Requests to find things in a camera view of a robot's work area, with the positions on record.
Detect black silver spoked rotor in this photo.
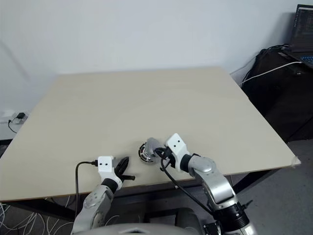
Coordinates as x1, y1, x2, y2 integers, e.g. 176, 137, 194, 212
139, 146, 152, 161

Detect black table frame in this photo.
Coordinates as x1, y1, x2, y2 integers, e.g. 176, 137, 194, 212
0, 164, 299, 222

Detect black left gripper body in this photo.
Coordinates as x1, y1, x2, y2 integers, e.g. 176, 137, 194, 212
113, 163, 125, 184

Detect white wall socket strip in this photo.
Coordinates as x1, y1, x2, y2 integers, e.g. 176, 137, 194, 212
0, 110, 18, 123

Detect silver motor lid circuit board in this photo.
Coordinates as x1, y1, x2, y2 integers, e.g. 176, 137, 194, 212
145, 137, 160, 158

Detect white floor cables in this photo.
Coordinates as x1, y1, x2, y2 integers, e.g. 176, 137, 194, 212
0, 194, 123, 235

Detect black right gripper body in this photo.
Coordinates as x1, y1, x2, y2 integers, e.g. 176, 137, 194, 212
158, 145, 177, 170

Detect silver motor housing copper coils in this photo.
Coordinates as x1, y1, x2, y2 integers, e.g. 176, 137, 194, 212
137, 143, 157, 163

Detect black open laptop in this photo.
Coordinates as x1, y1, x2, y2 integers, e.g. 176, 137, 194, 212
277, 3, 313, 66

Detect white cable on bag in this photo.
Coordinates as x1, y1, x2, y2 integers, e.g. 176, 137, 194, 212
241, 61, 305, 86

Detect grey power adapter black cable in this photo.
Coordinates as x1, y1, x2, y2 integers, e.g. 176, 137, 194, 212
7, 112, 29, 134

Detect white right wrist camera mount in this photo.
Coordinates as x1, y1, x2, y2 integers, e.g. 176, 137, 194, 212
164, 133, 189, 174

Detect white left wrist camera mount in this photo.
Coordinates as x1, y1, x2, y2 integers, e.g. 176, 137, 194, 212
97, 155, 123, 189

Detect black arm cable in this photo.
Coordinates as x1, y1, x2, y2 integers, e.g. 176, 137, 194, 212
74, 160, 99, 222
159, 152, 216, 217

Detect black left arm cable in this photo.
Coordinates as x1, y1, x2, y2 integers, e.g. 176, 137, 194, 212
74, 160, 99, 222

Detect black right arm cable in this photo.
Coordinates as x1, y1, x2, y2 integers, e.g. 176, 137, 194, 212
159, 152, 216, 217

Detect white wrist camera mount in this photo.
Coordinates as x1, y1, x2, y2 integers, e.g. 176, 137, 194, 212
97, 155, 123, 189
164, 133, 189, 174

